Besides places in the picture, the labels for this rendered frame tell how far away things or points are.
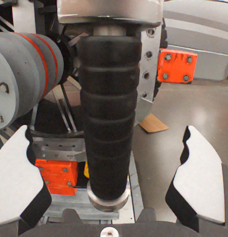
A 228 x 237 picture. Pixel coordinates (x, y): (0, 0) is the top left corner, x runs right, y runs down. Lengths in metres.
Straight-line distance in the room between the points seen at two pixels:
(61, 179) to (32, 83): 0.36
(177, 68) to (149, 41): 0.08
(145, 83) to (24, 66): 0.23
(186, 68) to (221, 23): 0.57
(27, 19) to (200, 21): 0.70
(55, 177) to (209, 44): 0.88
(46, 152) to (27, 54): 0.29
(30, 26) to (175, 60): 0.30
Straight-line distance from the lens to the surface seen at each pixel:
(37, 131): 0.52
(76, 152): 0.41
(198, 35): 0.79
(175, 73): 0.33
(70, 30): 0.80
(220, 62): 0.89
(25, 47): 0.23
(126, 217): 0.88
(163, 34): 0.40
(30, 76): 0.21
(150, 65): 0.30
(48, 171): 0.49
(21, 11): 0.35
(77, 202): 0.76
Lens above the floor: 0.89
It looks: 30 degrees down
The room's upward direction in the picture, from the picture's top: 2 degrees clockwise
